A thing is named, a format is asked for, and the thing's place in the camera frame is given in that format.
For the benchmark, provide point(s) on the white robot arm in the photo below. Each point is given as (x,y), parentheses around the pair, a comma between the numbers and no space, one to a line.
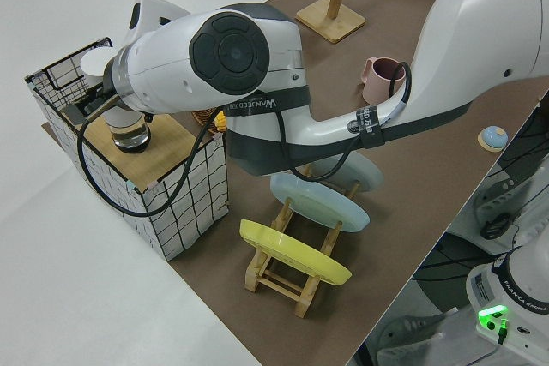
(472,40)

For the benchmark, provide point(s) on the yellow corn cob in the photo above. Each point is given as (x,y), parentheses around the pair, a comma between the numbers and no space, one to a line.
(221,121)

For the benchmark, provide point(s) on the yellow plate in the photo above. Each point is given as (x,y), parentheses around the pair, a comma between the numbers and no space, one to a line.
(296,254)

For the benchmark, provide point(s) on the small blue desk bell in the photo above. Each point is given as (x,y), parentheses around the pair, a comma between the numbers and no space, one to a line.
(493,139)

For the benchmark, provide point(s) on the brown wicker basket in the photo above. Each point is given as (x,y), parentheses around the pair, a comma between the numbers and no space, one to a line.
(203,117)

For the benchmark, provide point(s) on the wooden plate rack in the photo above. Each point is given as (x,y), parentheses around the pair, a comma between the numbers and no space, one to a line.
(279,284)

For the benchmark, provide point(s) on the light blue plate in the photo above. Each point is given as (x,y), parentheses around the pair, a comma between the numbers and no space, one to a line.
(317,207)

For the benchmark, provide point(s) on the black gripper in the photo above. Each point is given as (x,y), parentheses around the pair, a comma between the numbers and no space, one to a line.
(111,81)

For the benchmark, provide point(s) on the grey plate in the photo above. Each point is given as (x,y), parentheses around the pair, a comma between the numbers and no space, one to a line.
(369,173)

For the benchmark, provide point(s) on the brown table mat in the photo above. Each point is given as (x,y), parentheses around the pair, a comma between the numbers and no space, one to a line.
(407,194)

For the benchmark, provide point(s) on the pink mug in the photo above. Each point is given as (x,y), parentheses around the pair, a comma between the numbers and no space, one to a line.
(379,83)

